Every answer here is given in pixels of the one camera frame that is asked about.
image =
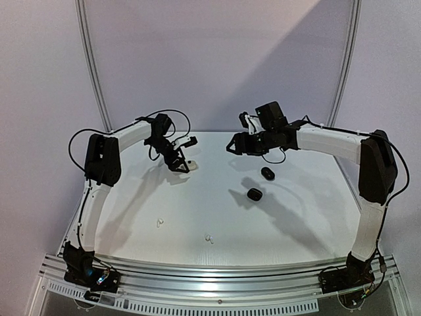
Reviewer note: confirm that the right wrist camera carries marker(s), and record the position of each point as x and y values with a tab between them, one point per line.
250	122

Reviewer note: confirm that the white earbud charging case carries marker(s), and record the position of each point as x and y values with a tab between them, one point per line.
192	165

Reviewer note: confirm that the aluminium frame post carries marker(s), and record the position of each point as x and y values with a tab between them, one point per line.
81	12
346	60

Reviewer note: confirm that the small black charging case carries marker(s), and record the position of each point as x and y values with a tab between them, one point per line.
254	194

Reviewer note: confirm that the large black charging case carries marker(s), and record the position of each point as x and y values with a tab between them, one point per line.
267	173

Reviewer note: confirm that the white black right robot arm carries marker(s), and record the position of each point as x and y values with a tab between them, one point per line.
372	152

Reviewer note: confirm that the right aluminium frame post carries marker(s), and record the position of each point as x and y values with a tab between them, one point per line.
346	60

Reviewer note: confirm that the perforated metal cable tray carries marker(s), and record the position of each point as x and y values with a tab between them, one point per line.
61	299

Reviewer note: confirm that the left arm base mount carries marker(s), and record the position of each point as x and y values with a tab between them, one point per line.
96	280

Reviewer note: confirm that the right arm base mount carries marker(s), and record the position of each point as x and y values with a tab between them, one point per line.
353	275

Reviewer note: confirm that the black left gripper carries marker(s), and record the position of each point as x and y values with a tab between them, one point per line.
173	166

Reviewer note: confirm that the front aluminium rail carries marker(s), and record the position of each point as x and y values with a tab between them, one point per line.
257	285

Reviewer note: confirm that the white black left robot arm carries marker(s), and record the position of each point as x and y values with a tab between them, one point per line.
102	170

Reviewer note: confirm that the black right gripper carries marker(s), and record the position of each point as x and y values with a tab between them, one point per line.
244	143

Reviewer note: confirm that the left aluminium frame post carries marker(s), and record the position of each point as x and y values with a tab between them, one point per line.
81	12

